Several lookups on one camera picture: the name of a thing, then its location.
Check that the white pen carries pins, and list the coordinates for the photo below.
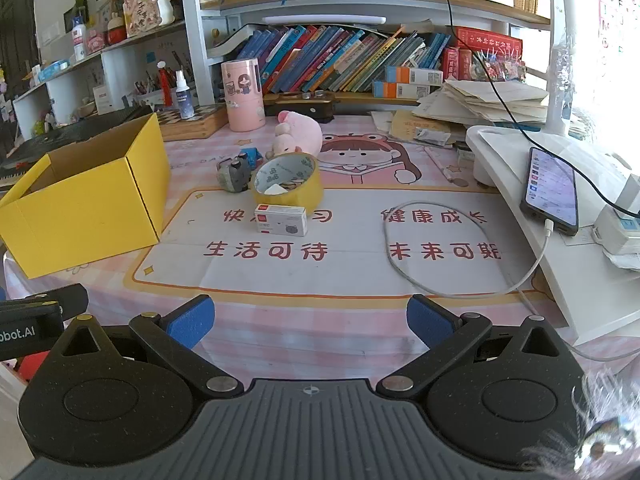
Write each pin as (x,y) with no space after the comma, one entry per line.
(440,165)

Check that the white spray bottle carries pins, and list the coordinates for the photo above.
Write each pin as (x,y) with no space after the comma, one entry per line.
(186,100)

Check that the patterned white pen cup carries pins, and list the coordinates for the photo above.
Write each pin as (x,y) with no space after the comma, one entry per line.
(147,91)

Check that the yellow tape roll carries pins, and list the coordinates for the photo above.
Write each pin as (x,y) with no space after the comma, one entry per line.
(310,187)

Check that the yellow paper sheets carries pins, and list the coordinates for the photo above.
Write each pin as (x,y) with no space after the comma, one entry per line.
(405,127)

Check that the white desk riser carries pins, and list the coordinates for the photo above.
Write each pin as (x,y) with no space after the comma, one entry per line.
(500,160)

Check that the blue tissue pack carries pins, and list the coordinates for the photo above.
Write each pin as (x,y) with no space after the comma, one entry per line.
(52,70)

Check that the wooden chessboard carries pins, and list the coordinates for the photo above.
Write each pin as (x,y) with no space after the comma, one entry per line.
(195,125)

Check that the pink cylindrical container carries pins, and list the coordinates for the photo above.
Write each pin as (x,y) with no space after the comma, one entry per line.
(244,95)

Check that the orange blue box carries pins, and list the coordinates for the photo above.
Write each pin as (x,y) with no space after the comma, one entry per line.
(415,75)

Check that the pink cat ornament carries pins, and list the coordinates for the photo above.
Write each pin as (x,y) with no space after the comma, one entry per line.
(145,10)

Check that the pink printed desktop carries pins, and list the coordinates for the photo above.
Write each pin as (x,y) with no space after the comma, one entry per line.
(325,320)

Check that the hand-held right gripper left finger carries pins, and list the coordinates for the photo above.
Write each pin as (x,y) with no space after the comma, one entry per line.
(192,321)

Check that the pink plush pig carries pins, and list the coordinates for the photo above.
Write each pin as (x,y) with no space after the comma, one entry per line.
(302,132)

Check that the black smartphone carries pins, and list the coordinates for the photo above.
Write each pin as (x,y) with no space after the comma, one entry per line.
(550,190)

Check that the red tassel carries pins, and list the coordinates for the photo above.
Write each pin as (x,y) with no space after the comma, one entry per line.
(163,82)

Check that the grey furry cloth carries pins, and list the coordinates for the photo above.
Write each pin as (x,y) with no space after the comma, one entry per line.
(600,410)

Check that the grey-green correction tape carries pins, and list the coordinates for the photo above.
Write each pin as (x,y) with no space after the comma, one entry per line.
(232,175)

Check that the white desk bookshelf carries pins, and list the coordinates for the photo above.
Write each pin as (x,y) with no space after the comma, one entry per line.
(192,35)

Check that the white light bar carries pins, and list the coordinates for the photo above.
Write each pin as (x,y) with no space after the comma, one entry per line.
(325,20)

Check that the black box with knobs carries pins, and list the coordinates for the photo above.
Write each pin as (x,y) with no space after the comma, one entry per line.
(300,107)

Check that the white desk lamp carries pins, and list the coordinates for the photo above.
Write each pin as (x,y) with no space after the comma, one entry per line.
(567,35)

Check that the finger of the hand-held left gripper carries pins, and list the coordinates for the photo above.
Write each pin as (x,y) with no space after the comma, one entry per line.
(70,302)

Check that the white carton box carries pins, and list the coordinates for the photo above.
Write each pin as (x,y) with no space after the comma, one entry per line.
(102,100)

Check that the alphabet wall poster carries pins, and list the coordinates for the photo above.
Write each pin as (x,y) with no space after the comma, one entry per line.
(617,0)

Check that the stack of papers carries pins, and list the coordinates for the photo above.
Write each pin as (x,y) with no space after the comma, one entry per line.
(490,100)

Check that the small blue toy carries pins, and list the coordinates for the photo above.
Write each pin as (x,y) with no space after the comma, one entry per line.
(254,156)

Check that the red book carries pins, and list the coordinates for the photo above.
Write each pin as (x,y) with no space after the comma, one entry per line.
(487,40)

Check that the red cardboard box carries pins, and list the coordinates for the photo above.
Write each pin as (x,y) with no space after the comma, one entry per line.
(32,367)

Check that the yellow cardboard box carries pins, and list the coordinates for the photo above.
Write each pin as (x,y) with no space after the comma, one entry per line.
(85,215)

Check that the red round doll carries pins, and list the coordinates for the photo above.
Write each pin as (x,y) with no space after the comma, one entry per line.
(116,32)

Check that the white power strip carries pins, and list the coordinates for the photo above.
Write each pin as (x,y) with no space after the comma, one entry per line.
(617,232)

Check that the colourful clips pack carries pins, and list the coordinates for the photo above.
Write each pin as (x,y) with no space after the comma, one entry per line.
(497,66)

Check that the black electronic keyboard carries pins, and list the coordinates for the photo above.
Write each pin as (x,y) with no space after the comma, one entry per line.
(75,132)

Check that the small pink box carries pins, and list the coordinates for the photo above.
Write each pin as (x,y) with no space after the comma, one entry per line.
(96,42)

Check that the white lotion bottle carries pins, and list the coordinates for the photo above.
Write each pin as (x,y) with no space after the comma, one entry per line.
(79,35)

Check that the white red staples box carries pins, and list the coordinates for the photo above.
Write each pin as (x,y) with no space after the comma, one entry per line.
(280,220)

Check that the white cubby shelf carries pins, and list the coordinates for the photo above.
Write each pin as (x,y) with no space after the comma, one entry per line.
(60,100)

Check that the row of children's books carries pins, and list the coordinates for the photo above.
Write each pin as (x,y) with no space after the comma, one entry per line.
(340,60)

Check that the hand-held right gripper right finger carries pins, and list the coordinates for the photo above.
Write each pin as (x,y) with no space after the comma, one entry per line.
(430,319)

